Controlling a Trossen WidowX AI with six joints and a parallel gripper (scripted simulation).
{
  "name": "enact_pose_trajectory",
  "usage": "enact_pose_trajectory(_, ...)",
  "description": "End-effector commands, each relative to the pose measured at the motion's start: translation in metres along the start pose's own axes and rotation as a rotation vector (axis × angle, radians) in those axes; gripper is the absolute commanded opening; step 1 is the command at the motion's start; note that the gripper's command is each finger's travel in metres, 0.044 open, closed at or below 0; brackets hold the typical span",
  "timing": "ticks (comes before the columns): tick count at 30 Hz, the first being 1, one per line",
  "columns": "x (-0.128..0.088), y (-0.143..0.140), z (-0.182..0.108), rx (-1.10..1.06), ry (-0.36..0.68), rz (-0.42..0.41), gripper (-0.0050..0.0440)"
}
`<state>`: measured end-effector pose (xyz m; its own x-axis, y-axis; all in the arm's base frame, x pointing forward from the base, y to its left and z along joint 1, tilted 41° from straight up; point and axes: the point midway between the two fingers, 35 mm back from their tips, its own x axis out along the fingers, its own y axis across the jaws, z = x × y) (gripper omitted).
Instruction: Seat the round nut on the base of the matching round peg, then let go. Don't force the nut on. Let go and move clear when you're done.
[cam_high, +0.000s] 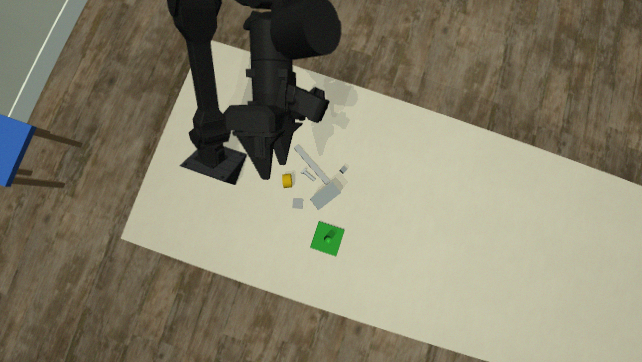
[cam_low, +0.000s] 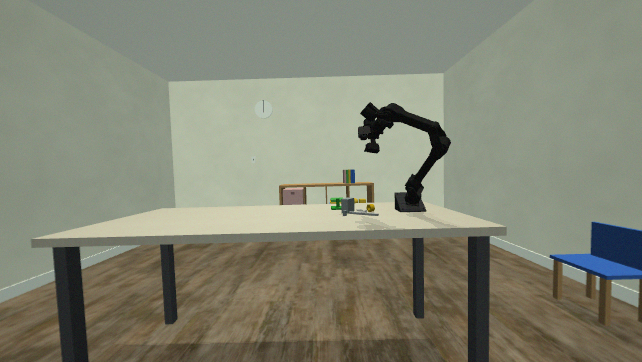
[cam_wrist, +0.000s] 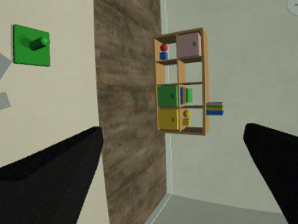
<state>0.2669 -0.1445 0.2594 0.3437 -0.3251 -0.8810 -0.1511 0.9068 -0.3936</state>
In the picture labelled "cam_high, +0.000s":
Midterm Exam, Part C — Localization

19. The grey flat bar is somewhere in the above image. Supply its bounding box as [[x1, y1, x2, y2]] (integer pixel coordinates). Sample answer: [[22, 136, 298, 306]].
[[294, 145, 330, 185]]

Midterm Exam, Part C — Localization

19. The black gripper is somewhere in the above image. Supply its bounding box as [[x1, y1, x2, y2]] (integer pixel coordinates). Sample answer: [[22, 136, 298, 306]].
[[223, 60, 306, 180]]

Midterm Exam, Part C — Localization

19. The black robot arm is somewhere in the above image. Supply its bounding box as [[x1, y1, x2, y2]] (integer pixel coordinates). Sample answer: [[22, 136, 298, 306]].
[[167, 0, 341, 169]]

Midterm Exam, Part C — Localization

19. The yellow round nut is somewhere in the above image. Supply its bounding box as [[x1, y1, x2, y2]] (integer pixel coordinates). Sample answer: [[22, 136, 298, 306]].
[[282, 174, 292, 188]]

